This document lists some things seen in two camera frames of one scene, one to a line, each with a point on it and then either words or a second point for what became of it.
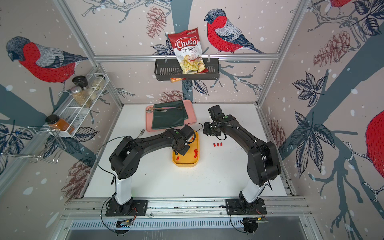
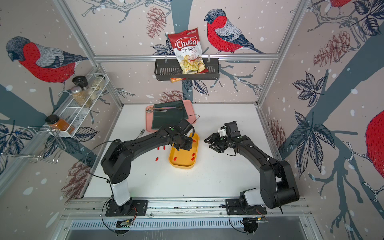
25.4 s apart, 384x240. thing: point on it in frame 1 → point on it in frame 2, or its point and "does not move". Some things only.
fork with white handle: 141,133 does not move
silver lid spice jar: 80,97 does not move
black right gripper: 205,131 → 213,141
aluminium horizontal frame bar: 203,57 does not move
